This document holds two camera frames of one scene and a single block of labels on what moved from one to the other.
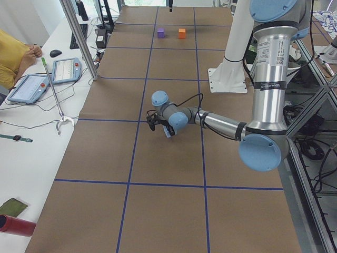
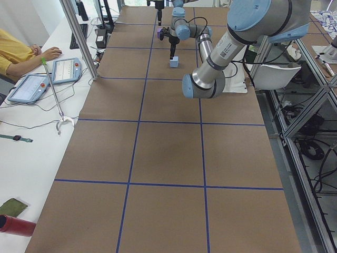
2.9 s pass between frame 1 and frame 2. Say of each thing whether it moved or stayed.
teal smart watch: stayed
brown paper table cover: stayed
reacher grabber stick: stayed
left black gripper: moved
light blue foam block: moved
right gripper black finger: moved
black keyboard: stayed
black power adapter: stayed
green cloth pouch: stayed
